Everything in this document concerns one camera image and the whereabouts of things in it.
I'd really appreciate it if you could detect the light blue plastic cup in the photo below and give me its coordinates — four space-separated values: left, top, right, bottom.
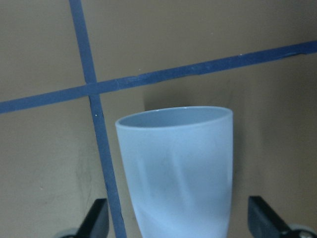
115 106 233 238

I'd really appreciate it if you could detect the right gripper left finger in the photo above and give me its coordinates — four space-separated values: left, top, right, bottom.
74 198 109 238

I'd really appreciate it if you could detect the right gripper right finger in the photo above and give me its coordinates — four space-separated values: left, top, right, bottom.
248 196 291 238

